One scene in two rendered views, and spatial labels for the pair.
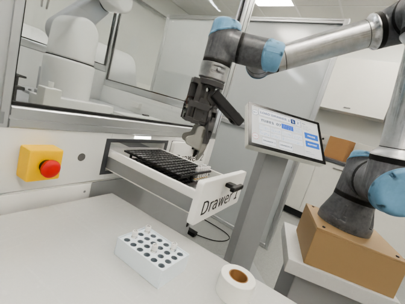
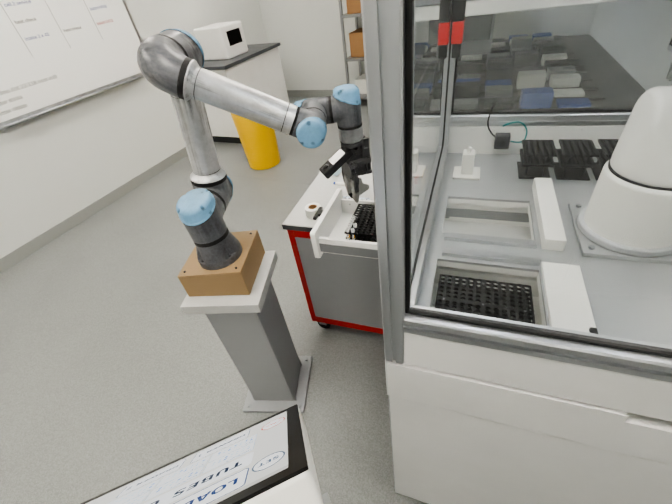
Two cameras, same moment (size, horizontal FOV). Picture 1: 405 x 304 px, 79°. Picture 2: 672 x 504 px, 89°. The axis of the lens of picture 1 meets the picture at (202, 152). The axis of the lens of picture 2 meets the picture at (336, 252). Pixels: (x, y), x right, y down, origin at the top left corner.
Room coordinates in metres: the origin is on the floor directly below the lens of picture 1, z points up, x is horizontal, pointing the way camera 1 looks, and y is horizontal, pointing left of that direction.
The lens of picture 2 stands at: (1.70, -0.13, 1.58)
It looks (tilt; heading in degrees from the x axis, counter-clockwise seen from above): 40 degrees down; 177
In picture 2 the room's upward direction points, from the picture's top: 10 degrees counter-clockwise
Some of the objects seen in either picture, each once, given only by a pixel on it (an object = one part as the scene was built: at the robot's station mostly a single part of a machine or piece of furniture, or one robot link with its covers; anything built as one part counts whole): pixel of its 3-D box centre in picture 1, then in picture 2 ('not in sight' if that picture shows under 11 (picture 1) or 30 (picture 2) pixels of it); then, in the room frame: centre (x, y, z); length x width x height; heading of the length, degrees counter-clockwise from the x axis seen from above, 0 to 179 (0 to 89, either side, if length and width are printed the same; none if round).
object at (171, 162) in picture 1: (166, 169); (383, 227); (0.77, 0.09, 0.87); 0.22 x 0.18 x 0.06; 62
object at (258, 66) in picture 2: not in sight; (238, 80); (-3.19, -0.74, 0.61); 1.15 x 0.72 x 1.22; 146
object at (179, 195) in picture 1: (164, 170); (386, 228); (0.77, 0.10, 0.86); 0.40 x 0.26 x 0.06; 62
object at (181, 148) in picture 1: (189, 154); not in sight; (1.10, 0.05, 0.87); 0.29 x 0.02 x 0.11; 152
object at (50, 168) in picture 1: (49, 167); not in sight; (0.51, 0.31, 0.88); 0.04 x 0.03 x 0.04; 152
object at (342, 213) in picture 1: (349, 209); (215, 244); (0.73, -0.48, 0.91); 0.15 x 0.15 x 0.10
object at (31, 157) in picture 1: (41, 163); not in sight; (0.52, 0.34, 0.88); 0.07 x 0.05 x 0.07; 152
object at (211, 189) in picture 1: (221, 193); (329, 221); (0.67, -0.08, 0.87); 0.29 x 0.02 x 0.11; 152
